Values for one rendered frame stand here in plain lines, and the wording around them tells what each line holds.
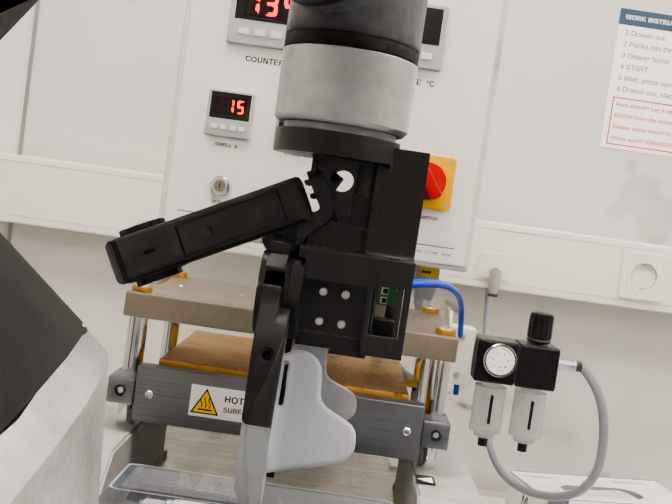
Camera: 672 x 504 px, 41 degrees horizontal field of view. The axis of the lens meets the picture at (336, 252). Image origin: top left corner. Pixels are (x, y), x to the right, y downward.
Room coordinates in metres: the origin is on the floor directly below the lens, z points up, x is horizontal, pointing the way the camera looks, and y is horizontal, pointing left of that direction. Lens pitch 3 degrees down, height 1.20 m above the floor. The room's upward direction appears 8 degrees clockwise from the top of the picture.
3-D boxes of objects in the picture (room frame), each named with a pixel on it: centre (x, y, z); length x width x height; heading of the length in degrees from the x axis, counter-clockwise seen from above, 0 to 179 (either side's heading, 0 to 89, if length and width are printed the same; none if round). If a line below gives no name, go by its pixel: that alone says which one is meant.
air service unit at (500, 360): (0.93, -0.20, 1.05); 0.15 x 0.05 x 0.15; 89
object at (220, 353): (0.81, 0.02, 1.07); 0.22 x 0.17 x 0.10; 89
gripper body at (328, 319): (0.51, 0.00, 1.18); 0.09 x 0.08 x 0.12; 89
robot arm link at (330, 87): (0.51, 0.01, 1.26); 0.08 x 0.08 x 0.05
